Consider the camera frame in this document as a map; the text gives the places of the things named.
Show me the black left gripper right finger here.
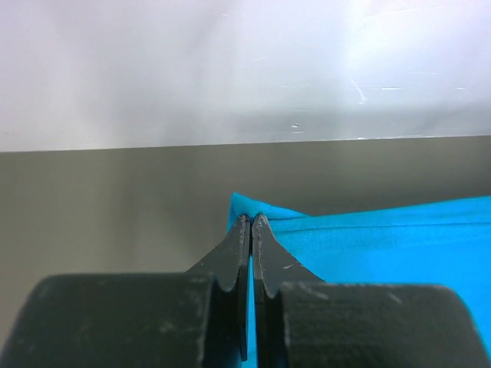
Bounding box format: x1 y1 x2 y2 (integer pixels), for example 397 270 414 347
251 215 490 367

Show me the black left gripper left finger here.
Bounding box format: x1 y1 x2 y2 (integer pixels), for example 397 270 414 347
1 215 251 367

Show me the blue t shirt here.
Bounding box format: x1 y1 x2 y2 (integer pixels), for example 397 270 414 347
228 193 490 347

